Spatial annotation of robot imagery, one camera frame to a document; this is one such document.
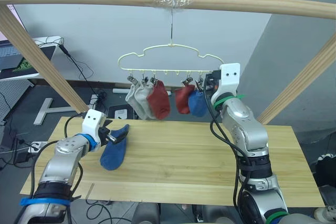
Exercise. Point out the white grey sock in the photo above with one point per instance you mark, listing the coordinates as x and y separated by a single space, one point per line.
130 98
141 98

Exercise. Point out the white power strip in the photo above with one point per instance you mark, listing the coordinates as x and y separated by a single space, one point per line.
36 147

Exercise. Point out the pink screen monitor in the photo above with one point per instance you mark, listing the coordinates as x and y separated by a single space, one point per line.
12 16

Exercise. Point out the dark rounded shape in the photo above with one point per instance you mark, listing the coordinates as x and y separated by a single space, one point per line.
147 214

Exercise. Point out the metal hanger clip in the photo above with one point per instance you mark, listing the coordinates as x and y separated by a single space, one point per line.
144 80
130 79
199 83
153 80
188 81

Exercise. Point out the wooden slanted post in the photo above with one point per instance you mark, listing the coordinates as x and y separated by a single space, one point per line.
302 79
42 61

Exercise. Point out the black bag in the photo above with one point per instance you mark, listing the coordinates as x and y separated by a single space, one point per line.
326 170

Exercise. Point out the blue sock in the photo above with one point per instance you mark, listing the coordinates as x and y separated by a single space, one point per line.
197 104
114 153

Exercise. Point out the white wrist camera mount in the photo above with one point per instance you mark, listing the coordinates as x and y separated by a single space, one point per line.
92 123
231 75

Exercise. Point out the green zip tie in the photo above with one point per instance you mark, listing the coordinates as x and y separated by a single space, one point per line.
219 101

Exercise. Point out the white metal stand foot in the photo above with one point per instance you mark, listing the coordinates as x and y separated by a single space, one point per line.
48 110

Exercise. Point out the white cylinder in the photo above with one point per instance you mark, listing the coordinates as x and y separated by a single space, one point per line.
120 90

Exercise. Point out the white desk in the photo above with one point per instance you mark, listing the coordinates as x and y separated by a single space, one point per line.
51 51

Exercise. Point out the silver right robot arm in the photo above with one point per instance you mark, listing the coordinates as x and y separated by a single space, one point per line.
244 127

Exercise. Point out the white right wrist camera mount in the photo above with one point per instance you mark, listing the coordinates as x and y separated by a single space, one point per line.
231 75

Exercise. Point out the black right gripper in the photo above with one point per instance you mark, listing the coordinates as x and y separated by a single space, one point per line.
214 77

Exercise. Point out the red sock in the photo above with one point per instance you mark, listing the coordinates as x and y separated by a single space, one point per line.
159 100
182 99

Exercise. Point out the laptop with green logo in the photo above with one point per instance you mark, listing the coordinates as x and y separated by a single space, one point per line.
13 64

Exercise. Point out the grey perforated board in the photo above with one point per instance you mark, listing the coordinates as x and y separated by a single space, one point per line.
13 98

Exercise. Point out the cream clip hanger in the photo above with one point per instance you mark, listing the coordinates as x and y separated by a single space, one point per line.
170 46

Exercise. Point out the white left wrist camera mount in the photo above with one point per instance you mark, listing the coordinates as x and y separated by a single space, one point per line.
92 123

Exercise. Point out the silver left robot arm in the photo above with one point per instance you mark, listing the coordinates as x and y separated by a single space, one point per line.
61 159

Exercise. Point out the blue tape band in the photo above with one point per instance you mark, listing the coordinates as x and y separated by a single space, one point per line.
44 201

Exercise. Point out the black and white floor device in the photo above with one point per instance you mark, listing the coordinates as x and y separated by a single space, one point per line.
120 112

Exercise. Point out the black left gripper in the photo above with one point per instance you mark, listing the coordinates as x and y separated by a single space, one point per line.
105 135

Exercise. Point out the black power adapter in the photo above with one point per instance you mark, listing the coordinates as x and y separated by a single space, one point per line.
22 158

